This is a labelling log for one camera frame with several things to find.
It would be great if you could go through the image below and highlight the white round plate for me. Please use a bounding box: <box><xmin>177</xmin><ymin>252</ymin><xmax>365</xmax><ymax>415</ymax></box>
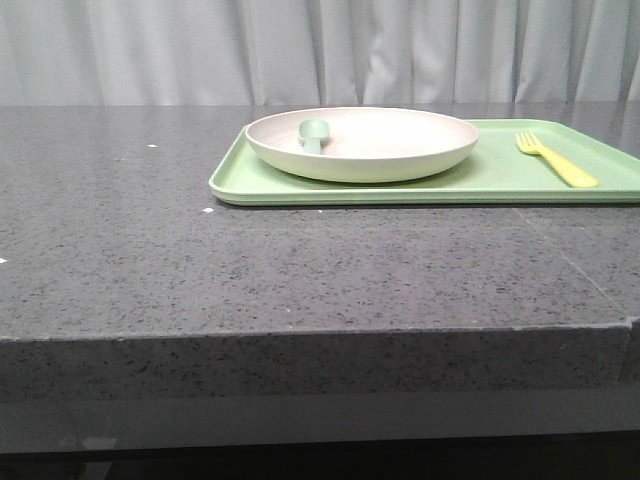
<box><xmin>245</xmin><ymin>107</ymin><xmax>480</xmax><ymax>183</ymax></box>

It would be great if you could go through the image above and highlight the yellow plastic fork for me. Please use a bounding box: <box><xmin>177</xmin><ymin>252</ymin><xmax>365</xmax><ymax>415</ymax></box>
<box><xmin>515</xmin><ymin>132</ymin><xmax>599</xmax><ymax>188</ymax></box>

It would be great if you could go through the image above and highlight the light green plastic spoon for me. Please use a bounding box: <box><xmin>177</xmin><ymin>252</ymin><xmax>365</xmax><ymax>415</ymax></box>
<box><xmin>298</xmin><ymin>118</ymin><xmax>330</xmax><ymax>155</ymax></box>

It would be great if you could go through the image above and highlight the light green rectangular tray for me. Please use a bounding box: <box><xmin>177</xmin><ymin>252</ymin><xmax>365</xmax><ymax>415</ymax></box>
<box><xmin>209</xmin><ymin>119</ymin><xmax>639</xmax><ymax>206</ymax></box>

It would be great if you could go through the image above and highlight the grey pleated curtain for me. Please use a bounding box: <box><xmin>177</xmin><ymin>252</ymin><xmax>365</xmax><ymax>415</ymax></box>
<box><xmin>1</xmin><ymin>1</ymin><xmax>639</xmax><ymax>106</ymax></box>

